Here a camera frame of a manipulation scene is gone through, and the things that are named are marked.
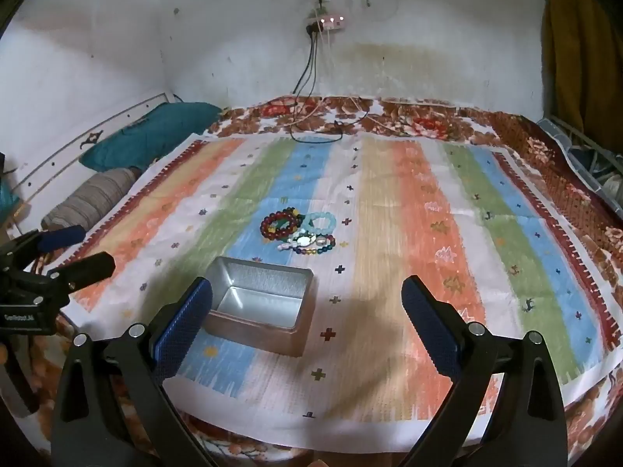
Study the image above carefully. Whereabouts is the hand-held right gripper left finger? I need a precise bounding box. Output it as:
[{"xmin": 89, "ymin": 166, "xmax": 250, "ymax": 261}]
[{"xmin": 51, "ymin": 276, "xmax": 220, "ymax": 467}]

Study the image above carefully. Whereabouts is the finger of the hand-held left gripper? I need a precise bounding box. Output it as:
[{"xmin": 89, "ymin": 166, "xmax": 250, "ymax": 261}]
[
  {"xmin": 0, "ymin": 225, "xmax": 87, "ymax": 260},
  {"xmin": 48, "ymin": 252, "xmax": 116, "ymax": 293}
]

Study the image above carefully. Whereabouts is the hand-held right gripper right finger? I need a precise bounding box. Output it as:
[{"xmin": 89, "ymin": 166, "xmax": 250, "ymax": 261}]
[{"xmin": 399, "ymin": 275, "xmax": 570, "ymax": 467}]

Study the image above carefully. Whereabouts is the silver metal tin box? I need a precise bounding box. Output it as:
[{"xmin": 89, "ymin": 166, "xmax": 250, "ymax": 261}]
[{"xmin": 202, "ymin": 255, "xmax": 318, "ymax": 358}]

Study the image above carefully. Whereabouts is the brown and yellow bead bracelet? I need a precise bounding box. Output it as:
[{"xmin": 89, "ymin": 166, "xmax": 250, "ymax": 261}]
[{"xmin": 259, "ymin": 207, "xmax": 303, "ymax": 243}]

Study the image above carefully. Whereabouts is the multicolour bead bracelet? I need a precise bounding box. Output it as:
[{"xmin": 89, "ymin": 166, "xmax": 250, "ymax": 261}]
[{"xmin": 277, "ymin": 234, "xmax": 338, "ymax": 255}]

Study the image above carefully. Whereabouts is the light blue bead bracelet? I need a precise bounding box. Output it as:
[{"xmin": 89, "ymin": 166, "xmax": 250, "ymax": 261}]
[{"xmin": 304, "ymin": 211, "xmax": 338, "ymax": 234}]

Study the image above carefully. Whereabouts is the grey striped bolster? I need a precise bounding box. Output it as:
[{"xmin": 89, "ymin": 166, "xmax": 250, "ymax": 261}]
[{"xmin": 41, "ymin": 168, "xmax": 142, "ymax": 232}]

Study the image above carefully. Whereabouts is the teal pillow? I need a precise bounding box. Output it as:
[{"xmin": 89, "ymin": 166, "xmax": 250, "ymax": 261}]
[{"xmin": 79, "ymin": 102, "xmax": 222, "ymax": 173}]

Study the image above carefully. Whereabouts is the striped pastel cloth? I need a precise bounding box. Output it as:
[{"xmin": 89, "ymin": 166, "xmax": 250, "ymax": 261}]
[{"xmin": 46, "ymin": 133, "xmax": 623, "ymax": 424}]

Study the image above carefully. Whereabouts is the clear storage bin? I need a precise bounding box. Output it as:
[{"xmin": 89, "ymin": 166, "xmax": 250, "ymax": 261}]
[{"xmin": 535, "ymin": 114, "xmax": 623, "ymax": 190}]

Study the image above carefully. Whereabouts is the mustard yellow garment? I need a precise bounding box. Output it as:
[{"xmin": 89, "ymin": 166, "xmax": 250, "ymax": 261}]
[{"xmin": 541, "ymin": 0, "xmax": 623, "ymax": 127}]

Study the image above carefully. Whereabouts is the white power strip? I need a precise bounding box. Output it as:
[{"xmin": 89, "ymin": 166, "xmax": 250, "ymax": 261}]
[{"xmin": 304, "ymin": 12, "xmax": 347, "ymax": 30}]

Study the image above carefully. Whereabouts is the white bed frame board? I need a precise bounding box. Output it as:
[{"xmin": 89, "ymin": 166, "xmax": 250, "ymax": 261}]
[{"xmin": 0, "ymin": 90, "xmax": 177, "ymax": 205}]

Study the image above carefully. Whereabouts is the black cable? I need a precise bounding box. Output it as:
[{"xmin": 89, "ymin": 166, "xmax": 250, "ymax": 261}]
[{"xmin": 289, "ymin": 29, "xmax": 345, "ymax": 145}]

